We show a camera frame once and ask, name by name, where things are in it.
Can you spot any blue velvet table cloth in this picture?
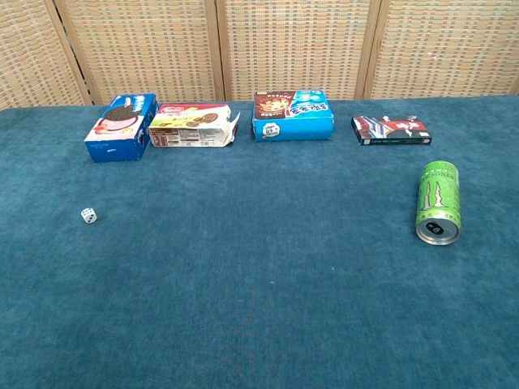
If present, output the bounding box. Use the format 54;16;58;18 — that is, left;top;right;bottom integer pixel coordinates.
0;95;519;389

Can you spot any blue chocolate snack box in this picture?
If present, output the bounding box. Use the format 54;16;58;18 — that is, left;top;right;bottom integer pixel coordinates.
251;89;337;143

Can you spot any white opened biscuit box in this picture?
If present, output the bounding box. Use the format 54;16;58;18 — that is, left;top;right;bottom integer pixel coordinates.
148;103;242;148

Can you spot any woven rattan folding screen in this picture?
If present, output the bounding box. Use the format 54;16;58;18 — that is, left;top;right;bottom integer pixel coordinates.
0;0;519;112

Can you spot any black and red flat box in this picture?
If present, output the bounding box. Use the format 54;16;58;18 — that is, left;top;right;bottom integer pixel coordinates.
350;114;433;147

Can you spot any blue Oreo cookie box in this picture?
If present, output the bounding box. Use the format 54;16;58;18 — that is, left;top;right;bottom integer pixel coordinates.
84;93;160;164

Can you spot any green Monster energy can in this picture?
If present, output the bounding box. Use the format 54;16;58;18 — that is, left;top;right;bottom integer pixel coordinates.
415;160;461;246

